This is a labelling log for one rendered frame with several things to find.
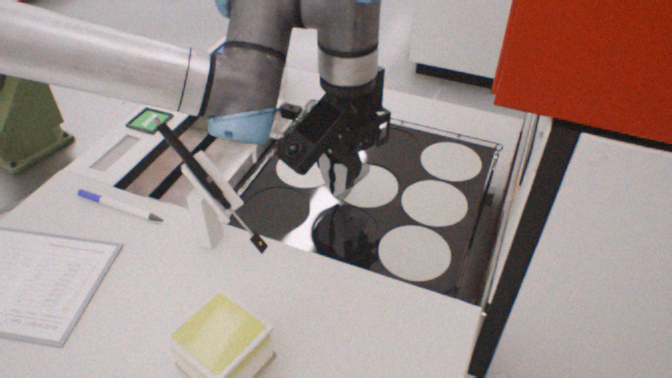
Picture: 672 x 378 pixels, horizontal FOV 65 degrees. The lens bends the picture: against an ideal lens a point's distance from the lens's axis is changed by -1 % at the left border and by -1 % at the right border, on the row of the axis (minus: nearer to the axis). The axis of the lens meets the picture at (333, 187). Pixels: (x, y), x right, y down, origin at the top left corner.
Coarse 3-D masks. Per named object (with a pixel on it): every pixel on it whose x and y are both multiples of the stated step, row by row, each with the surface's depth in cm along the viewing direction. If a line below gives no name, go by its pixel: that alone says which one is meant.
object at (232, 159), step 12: (276, 120) 101; (288, 120) 105; (276, 132) 101; (216, 144) 96; (228, 144) 95; (240, 144) 95; (264, 144) 98; (216, 156) 93; (228, 156) 93; (240, 156) 93; (252, 156) 94; (216, 168) 91; (228, 168) 91; (240, 168) 91; (180, 180) 88; (228, 180) 89; (168, 192) 86; (180, 192) 86; (180, 204) 84
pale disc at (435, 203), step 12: (408, 192) 83; (420, 192) 83; (432, 192) 83; (444, 192) 83; (456, 192) 83; (408, 204) 81; (420, 204) 81; (432, 204) 81; (444, 204) 81; (456, 204) 81; (420, 216) 79; (432, 216) 80; (444, 216) 80; (456, 216) 79
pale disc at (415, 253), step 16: (384, 240) 76; (400, 240) 76; (416, 240) 76; (432, 240) 76; (384, 256) 74; (400, 256) 74; (416, 256) 74; (432, 256) 74; (448, 256) 74; (400, 272) 72; (416, 272) 72; (432, 272) 72
